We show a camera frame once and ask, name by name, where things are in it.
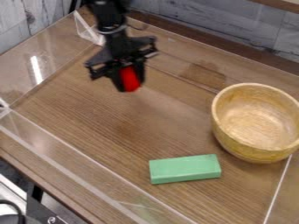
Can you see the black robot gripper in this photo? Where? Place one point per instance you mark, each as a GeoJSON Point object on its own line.
{"type": "Point", "coordinates": [122, 51]}

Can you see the red plush strawberry fruit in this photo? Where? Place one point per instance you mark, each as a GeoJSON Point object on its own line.
{"type": "Point", "coordinates": [130, 80]}

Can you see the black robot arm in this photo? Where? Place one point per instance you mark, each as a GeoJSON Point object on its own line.
{"type": "Point", "coordinates": [110, 13]}

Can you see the light wooden bowl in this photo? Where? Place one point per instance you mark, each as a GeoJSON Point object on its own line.
{"type": "Point", "coordinates": [255, 122]}

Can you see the green rectangular block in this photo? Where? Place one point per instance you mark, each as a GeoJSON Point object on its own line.
{"type": "Point", "coordinates": [180, 169]}

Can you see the clear acrylic corner bracket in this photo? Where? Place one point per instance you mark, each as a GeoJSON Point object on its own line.
{"type": "Point", "coordinates": [86, 31]}

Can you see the clear acrylic table enclosure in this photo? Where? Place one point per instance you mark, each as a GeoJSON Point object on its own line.
{"type": "Point", "coordinates": [82, 139]}

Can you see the black table leg mount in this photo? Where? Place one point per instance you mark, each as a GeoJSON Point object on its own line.
{"type": "Point", "coordinates": [44, 208]}

